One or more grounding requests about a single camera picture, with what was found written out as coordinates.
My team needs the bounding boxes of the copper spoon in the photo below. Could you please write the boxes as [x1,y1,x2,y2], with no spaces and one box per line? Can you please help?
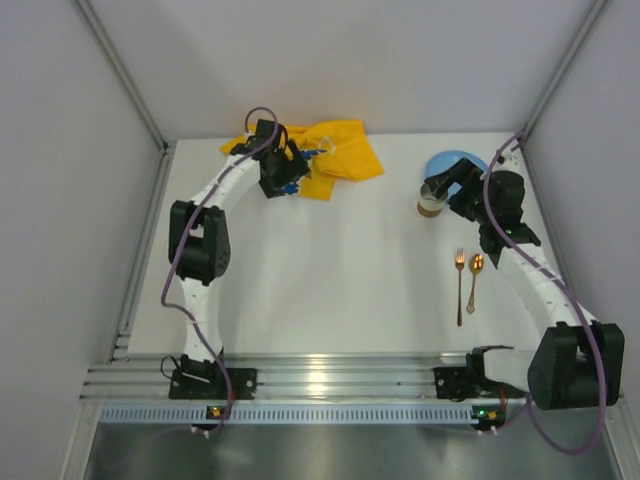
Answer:
[466,253,484,314]

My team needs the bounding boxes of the yellow Pikachu cloth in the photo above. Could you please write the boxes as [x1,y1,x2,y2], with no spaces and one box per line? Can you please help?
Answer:
[220,118,385,202]

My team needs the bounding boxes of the perforated metal cable tray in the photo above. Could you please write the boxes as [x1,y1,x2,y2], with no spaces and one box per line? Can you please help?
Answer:
[100,404,504,426]

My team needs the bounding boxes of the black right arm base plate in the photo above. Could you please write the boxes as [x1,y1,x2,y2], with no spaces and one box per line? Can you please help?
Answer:
[433,367,525,402]

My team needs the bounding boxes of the aluminium mounting rail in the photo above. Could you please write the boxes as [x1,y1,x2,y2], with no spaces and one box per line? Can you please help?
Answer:
[80,352,465,402]

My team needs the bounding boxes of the steel cup with cork base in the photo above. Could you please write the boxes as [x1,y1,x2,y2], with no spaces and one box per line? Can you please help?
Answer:
[417,183,446,218]

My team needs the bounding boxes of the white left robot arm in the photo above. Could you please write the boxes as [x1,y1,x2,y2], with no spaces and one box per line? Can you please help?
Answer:
[161,119,310,364]

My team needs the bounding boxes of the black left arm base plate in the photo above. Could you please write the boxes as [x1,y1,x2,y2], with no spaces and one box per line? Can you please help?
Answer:
[168,368,258,400]

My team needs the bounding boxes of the blue plastic plate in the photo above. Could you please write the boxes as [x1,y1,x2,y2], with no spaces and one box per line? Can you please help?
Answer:
[420,150,488,201]

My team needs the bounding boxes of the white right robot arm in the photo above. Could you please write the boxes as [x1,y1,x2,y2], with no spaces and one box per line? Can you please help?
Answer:
[418,151,625,410]

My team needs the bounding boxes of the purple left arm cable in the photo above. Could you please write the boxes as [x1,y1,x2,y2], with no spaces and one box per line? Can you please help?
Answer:
[159,106,281,431]

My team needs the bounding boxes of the copper fork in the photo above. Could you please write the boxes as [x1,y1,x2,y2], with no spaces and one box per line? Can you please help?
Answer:
[455,248,466,327]

